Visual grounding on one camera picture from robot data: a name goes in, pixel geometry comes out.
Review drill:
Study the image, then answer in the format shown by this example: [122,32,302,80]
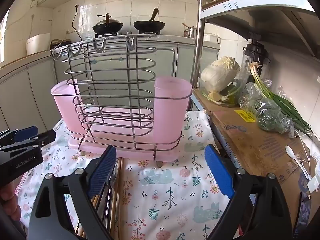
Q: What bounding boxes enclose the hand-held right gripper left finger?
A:
[28,145,117,240]

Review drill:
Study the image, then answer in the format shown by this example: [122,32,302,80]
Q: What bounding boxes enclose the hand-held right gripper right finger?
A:
[204,144,293,240]

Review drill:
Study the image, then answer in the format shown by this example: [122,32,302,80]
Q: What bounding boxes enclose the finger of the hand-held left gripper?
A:
[0,126,38,146]
[0,129,57,153]

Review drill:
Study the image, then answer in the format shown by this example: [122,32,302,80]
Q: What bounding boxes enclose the bundle of wooden chopsticks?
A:
[76,156,126,240]

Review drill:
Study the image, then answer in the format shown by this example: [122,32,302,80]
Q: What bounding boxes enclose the silver metal utensil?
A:
[97,170,118,240]

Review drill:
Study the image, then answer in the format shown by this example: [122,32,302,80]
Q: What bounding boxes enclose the pink plastic utensil cup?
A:
[51,78,81,140]
[153,75,193,151]

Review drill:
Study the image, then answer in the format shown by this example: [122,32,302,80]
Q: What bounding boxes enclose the metal wire utensil rack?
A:
[50,35,190,167]

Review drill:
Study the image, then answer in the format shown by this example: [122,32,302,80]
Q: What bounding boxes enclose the person's left hand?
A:
[0,180,22,222]

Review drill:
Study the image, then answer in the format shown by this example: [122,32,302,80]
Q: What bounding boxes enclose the pink plastic drip tray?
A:
[67,105,182,162]

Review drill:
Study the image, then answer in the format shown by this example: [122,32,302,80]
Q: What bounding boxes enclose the brown cardboard sheet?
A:
[194,89,320,198]

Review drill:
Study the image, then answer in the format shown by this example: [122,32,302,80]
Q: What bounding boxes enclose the grey kitchen cabinets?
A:
[0,34,221,130]

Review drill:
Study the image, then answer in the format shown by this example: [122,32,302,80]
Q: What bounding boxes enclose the floral printed cloth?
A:
[14,110,248,240]

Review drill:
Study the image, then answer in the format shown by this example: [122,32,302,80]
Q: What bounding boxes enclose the plastic bag of greens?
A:
[239,80,294,134]

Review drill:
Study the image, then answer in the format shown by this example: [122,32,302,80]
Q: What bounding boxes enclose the white plastic spoon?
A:
[285,145,312,180]

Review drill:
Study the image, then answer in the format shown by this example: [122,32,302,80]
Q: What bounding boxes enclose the dark printed packet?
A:
[292,191,312,233]

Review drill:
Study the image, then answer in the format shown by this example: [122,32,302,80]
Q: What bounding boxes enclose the white charger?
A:
[307,175,320,193]

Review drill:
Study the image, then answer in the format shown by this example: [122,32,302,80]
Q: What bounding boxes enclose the green onions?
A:
[249,61,313,134]

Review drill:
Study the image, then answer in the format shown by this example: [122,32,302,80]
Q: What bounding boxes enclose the napa cabbage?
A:
[201,56,241,92]

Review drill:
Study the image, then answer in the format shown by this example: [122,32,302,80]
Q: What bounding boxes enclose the black blender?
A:
[241,39,270,78]

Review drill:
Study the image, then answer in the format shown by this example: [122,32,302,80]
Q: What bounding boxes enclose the black wok with lid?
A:
[92,13,124,34]

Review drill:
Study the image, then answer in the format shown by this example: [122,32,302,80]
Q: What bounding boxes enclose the gas stove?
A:
[94,30,162,37]

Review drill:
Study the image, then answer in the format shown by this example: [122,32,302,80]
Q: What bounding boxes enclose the white plastic container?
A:
[204,33,221,44]

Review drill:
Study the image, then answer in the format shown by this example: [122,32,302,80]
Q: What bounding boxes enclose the small steel pot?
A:
[182,23,198,38]

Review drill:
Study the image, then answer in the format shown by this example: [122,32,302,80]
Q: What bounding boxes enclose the metal storage shelf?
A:
[191,0,320,90]

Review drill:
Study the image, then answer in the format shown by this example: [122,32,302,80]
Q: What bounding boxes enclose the white cable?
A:
[292,130,320,178]

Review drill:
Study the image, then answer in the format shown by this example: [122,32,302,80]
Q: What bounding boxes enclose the black wall cable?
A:
[71,4,83,40]

